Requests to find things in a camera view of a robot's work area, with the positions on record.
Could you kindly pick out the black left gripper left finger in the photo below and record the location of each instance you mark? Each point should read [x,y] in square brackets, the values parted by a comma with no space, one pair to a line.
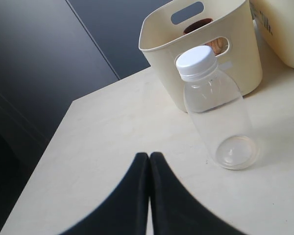
[125,210]

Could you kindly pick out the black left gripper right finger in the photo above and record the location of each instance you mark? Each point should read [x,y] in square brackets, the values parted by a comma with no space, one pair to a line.
[174,210]

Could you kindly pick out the clear plastic bottle white cap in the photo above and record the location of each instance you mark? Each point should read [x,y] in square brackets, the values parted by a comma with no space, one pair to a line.
[216,107]

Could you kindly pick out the brown wooden cup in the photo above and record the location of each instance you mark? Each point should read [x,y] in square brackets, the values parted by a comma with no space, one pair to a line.
[218,45]

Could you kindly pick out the left cream plastic bin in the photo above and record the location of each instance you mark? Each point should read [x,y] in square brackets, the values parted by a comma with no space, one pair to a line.
[162,41]

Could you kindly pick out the cream plastic bin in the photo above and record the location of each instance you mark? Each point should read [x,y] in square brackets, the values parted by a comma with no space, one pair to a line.
[162,41]
[275,22]

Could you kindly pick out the middle cream plastic bin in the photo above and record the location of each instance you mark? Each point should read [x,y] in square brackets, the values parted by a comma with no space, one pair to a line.
[275,22]

